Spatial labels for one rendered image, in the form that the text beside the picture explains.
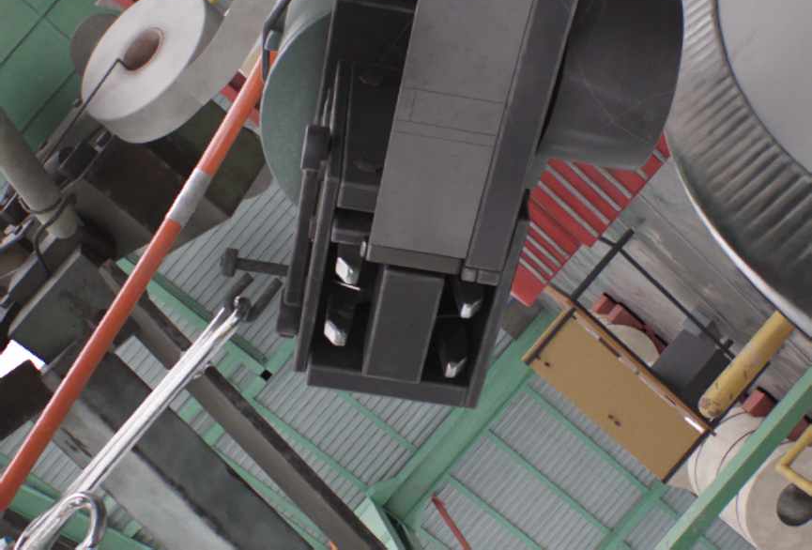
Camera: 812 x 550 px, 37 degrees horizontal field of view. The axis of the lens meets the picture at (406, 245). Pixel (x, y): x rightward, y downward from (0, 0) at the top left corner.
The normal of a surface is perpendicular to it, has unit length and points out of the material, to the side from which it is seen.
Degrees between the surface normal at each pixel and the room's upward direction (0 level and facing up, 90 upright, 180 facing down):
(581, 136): 50
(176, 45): 90
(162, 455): 140
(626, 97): 74
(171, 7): 90
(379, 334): 65
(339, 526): 33
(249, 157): 125
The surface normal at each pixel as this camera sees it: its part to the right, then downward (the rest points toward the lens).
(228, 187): 0.59, -0.26
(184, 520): -0.35, 0.54
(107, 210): -0.41, 0.75
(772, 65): -0.71, -0.62
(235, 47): 0.52, 0.47
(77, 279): 0.25, 0.22
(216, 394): -0.59, 0.58
